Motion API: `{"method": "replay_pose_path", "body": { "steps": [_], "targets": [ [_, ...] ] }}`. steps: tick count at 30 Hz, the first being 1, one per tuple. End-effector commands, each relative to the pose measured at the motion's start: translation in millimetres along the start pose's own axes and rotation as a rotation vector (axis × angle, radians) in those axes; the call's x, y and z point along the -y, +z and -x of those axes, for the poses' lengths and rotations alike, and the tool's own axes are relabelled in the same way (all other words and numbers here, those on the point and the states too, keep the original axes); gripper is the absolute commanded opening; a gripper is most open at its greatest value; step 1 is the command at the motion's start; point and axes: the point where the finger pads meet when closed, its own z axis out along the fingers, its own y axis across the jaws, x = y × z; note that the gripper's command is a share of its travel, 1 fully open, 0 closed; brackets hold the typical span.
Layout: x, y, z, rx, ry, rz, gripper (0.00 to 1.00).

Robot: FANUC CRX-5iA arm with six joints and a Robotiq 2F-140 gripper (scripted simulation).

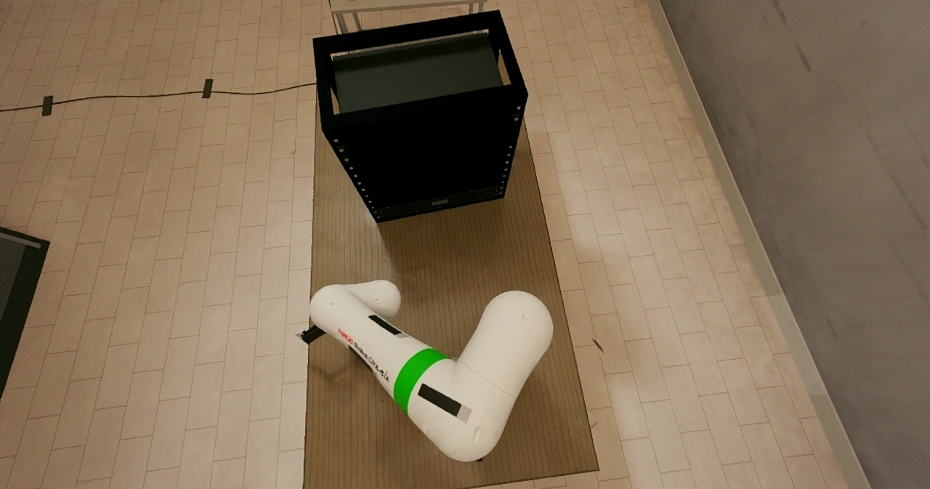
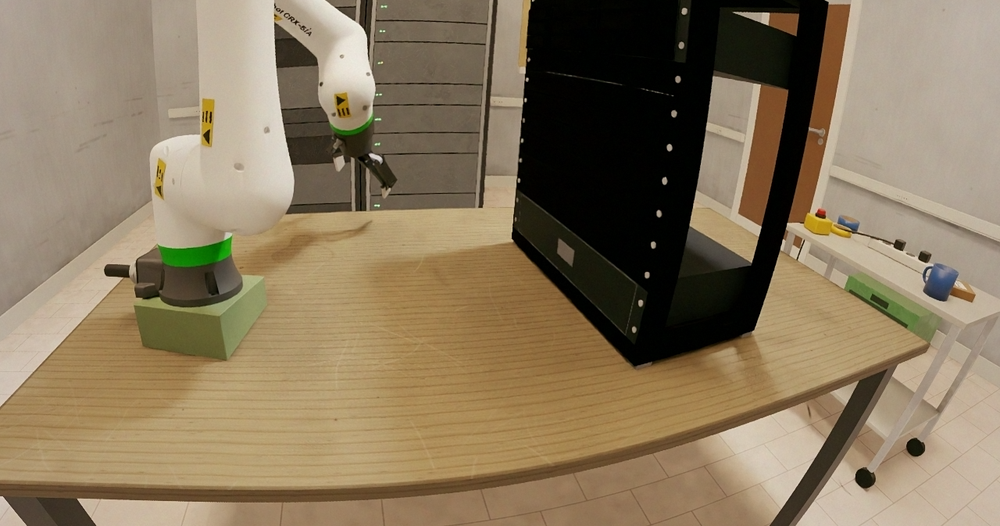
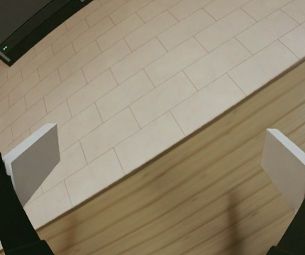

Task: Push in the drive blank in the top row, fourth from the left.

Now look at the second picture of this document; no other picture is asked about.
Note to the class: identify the black server rack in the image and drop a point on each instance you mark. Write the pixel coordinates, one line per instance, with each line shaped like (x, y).
(607, 173)

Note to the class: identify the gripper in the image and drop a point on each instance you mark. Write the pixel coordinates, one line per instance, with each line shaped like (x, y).
(382, 172)

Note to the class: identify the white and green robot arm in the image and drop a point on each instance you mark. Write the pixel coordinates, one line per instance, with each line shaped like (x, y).
(236, 176)

